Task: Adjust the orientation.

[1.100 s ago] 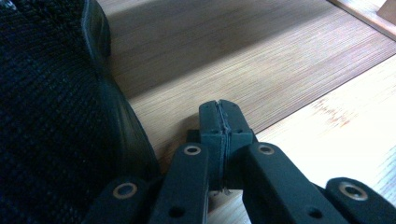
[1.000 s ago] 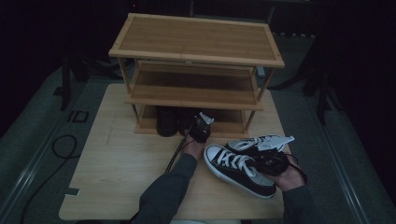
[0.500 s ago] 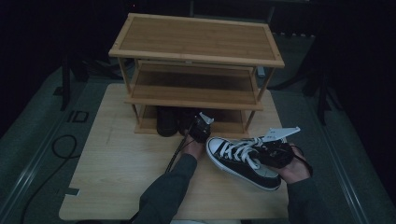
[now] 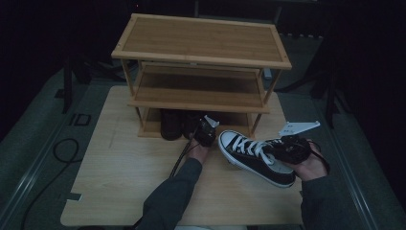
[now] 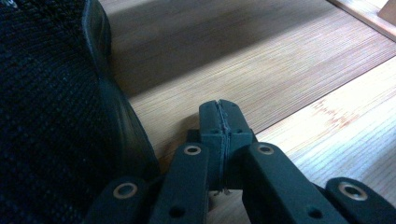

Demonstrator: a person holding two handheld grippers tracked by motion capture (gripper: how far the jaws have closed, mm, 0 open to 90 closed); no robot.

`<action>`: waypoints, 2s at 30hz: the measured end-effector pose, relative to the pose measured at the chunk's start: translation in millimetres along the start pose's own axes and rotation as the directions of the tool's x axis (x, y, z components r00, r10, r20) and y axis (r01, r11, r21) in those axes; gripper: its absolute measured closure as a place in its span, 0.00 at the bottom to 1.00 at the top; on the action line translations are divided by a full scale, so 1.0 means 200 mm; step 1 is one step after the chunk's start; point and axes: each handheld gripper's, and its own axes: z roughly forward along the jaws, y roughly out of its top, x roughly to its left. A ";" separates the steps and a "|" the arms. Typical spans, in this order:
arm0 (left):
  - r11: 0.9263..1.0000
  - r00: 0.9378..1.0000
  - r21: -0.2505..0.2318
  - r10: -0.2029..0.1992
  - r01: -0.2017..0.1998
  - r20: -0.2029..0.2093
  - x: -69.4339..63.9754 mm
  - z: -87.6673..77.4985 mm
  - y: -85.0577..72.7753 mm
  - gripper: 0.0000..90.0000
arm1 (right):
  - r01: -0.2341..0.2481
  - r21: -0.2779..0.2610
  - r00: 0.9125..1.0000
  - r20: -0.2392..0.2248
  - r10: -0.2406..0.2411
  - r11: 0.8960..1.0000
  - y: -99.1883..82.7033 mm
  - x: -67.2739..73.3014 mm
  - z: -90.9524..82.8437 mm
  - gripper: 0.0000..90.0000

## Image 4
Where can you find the person's left hand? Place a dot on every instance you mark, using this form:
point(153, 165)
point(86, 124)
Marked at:
point(198, 153)

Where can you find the dark metal stand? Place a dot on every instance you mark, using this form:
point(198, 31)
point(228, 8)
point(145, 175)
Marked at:
point(67, 86)
point(331, 102)

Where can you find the black white canvas sneaker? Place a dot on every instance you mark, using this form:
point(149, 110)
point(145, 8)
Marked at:
point(255, 159)

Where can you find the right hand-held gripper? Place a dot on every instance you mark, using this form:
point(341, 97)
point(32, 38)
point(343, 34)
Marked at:
point(292, 148)

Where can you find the person's right hand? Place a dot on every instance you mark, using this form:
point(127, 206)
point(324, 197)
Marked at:
point(311, 167)

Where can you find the black tape strip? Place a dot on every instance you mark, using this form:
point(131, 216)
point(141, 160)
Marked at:
point(73, 196)

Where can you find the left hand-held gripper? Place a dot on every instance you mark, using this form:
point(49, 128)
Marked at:
point(206, 134)

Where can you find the small grey box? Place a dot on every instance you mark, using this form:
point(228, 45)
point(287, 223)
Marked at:
point(267, 74)

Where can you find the black rectangular frame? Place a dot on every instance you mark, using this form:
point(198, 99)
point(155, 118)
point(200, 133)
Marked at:
point(81, 119)

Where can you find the wooden shoe rack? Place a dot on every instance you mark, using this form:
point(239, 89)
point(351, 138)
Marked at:
point(201, 41)

